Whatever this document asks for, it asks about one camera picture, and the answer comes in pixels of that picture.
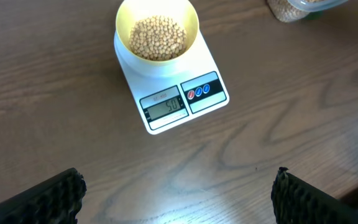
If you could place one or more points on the soybeans in bowl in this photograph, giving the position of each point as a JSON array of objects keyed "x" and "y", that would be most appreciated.
[{"x": 157, "y": 38}]

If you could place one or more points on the clear container of soybeans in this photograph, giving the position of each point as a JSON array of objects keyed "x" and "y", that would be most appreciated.
[{"x": 293, "y": 10}]

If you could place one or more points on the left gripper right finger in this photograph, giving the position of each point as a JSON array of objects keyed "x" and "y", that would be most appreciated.
[{"x": 297, "y": 202}]

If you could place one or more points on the yellow bowl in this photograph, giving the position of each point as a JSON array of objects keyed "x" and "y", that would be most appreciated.
[{"x": 181, "y": 11}]

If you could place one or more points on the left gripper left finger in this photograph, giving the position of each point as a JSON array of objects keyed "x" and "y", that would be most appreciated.
[{"x": 56, "y": 200}]

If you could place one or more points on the white digital kitchen scale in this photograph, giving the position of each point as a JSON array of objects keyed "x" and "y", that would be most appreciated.
[{"x": 171, "y": 93}]

